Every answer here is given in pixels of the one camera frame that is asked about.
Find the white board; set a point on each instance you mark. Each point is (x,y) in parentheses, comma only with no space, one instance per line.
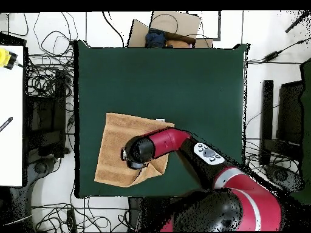
(11,97)

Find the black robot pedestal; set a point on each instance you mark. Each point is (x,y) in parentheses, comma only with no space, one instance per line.
(145,211)

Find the orange terry towel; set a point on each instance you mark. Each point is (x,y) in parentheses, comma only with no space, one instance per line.
(114,145)

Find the black furniture frame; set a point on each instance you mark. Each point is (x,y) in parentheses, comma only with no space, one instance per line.
(267,109)
(60,109)

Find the white panel with dark edge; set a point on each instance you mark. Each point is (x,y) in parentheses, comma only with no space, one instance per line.
(211,24)

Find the black rod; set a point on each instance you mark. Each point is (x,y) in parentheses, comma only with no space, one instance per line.
(295,24)

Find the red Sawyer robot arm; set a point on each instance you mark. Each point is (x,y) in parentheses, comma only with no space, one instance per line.
(218,194)

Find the black box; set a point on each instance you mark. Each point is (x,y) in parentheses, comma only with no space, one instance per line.
(12,40)

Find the black power strip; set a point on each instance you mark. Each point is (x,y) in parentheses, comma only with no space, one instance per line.
(71,220)

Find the black round stand foot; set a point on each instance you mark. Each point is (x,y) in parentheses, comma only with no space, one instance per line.
(284,177)
(40,168)

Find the dark green table cloth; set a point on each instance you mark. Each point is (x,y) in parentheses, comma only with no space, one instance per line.
(170,85)

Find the yellow and black tool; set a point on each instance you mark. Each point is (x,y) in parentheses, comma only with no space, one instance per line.
(4,58)

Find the green covered side table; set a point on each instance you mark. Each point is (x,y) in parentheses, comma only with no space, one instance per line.
(306,109)

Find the blue cloth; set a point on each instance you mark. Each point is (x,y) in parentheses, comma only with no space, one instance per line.
(155,40)

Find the black marker pen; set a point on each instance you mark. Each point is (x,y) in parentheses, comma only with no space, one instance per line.
(6,124)

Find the orange cloth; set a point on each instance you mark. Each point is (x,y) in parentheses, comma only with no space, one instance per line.
(177,44)

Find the brown cardboard box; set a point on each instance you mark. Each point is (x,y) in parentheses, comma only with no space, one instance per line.
(179,23)

